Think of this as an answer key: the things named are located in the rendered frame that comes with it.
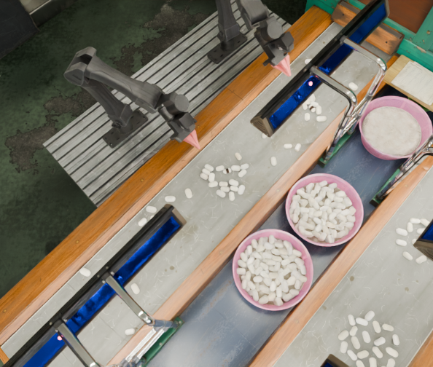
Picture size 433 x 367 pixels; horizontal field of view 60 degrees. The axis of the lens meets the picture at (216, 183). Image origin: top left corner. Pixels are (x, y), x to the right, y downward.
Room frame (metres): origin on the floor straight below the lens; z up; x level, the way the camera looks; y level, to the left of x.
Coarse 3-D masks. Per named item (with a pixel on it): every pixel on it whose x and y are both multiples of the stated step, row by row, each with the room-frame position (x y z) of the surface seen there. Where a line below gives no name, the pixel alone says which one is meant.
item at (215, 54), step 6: (240, 36) 1.25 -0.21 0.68; (246, 36) 1.24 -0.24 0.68; (222, 42) 1.19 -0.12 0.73; (228, 42) 1.18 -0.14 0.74; (234, 42) 1.21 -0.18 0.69; (240, 42) 1.22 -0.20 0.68; (216, 48) 1.20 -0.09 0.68; (222, 48) 1.19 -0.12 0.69; (228, 48) 1.18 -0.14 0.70; (234, 48) 1.19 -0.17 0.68; (210, 54) 1.18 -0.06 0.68; (216, 54) 1.17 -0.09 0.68; (222, 54) 1.17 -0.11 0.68; (228, 54) 1.16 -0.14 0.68; (216, 60) 1.13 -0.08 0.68
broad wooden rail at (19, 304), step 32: (320, 32) 1.15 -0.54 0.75; (256, 64) 1.01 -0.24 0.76; (224, 96) 0.88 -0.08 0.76; (256, 96) 0.87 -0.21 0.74; (224, 128) 0.75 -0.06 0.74; (160, 160) 0.64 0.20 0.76; (128, 192) 0.53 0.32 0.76; (96, 224) 0.42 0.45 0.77; (64, 256) 0.33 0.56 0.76; (32, 288) 0.23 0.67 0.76; (0, 320) 0.14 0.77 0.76
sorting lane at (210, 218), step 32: (352, 64) 0.96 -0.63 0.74; (320, 96) 0.83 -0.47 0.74; (256, 128) 0.73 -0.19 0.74; (288, 128) 0.71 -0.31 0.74; (320, 128) 0.69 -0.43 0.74; (192, 160) 0.63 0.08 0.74; (224, 160) 0.61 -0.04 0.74; (256, 160) 0.59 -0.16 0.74; (288, 160) 0.57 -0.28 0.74; (160, 192) 0.52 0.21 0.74; (192, 192) 0.50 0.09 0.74; (256, 192) 0.46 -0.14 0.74; (128, 224) 0.41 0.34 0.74; (192, 224) 0.38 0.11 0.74; (224, 224) 0.36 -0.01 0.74; (96, 256) 0.31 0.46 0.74; (160, 256) 0.28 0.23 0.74; (192, 256) 0.26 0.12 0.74; (64, 288) 0.22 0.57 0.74; (128, 288) 0.19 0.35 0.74; (160, 288) 0.17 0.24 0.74; (32, 320) 0.13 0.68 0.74; (96, 320) 0.10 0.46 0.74; (128, 320) 0.09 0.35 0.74; (64, 352) 0.02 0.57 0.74; (96, 352) 0.00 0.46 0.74
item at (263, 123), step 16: (384, 0) 0.92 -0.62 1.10; (368, 16) 0.86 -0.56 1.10; (384, 16) 0.89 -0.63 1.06; (352, 32) 0.81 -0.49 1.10; (368, 32) 0.84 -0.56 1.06; (336, 48) 0.76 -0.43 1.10; (320, 64) 0.71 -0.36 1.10; (336, 64) 0.73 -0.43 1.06; (304, 80) 0.66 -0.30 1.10; (288, 96) 0.61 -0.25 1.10; (304, 96) 0.63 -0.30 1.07; (272, 112) 0.57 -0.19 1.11; (288, 112) 0.58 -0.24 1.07; (272, 128) 0.54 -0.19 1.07
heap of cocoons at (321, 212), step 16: (304, 192) 0.44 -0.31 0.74; (320, 192) 0.43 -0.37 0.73; (336, 192) 0.42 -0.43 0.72; (304, 208) 0.37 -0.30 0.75; (320, 208) 0.37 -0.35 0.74; (336, 208) 0.36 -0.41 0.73; (352, 208) 0.35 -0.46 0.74; (304, 224) 0.32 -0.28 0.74; (320, 224) 0.31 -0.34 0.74; (336, 224) 0.30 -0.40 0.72; (352, 224) 0.29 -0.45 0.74; (320, 240) 0.26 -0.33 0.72; (336, 240) 0.25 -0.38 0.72
